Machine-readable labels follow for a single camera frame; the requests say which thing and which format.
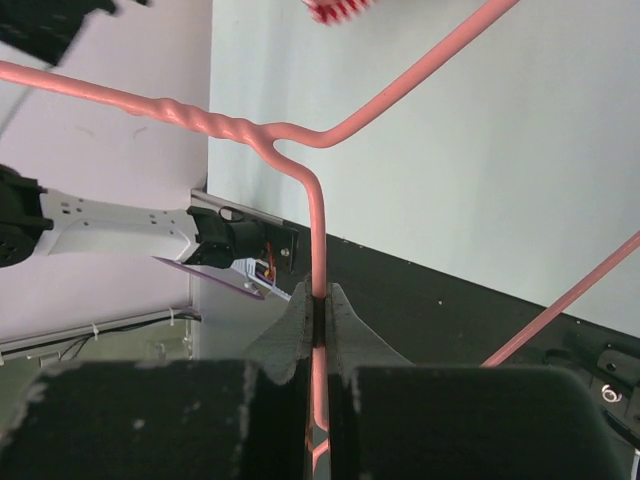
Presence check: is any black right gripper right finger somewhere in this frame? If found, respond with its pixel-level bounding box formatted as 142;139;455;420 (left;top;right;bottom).
325;284;627;479

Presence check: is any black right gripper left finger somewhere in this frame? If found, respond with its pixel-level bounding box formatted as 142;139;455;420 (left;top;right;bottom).
1;282;310;479

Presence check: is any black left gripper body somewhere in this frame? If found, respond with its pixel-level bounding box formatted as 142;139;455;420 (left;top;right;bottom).
1;0;122;67

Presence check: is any pink wire hanger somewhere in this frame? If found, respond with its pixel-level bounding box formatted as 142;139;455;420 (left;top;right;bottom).
0;0;640;480

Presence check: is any red white striped tank top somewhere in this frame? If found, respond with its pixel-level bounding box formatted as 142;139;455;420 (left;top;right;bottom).
303;0;373;25

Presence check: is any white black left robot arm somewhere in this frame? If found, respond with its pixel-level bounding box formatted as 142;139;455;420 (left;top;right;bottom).
1;1;268;269

